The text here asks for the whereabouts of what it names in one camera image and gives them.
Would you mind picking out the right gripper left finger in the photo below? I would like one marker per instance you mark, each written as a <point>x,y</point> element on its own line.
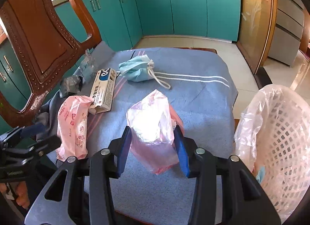
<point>106,164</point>

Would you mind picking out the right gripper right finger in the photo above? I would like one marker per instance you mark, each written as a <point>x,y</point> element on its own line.
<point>196,162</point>

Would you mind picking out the pale pink plastic bag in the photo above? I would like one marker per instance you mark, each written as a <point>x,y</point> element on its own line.
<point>152,121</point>

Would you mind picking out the pink printed plastic bag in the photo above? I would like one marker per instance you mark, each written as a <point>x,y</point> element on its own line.
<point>72,127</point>

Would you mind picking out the blue surgical face mask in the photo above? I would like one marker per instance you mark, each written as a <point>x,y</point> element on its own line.
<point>140,68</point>

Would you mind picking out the white mesh trash basket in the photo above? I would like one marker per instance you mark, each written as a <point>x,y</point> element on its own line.
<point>282,146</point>

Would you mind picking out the teal kitchen cabinets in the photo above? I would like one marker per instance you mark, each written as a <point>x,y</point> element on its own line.
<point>122,23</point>

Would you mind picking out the person's left hand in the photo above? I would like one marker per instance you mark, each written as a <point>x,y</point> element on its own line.
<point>22,198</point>

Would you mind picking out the white medicine box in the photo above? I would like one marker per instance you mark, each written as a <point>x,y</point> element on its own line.
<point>103,91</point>

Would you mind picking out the clear plastic bin liner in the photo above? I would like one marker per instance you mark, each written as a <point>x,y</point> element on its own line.
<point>245,148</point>

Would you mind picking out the blue striped table cloth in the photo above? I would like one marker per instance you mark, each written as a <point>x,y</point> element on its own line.
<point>202,94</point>

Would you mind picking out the grey crumpled plastic wrapper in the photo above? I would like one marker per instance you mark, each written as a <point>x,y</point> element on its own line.
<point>70,86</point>

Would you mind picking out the clear blue plastic wrapper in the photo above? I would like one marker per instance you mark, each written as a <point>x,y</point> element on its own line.
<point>87,69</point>

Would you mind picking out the brown wooden chair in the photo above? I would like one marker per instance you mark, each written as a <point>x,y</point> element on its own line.
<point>45,49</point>

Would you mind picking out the silver refrigerator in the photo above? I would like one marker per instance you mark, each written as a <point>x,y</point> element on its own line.
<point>288,31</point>

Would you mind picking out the wooden glass sliding door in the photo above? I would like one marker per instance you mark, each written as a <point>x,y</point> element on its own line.
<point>258,19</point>

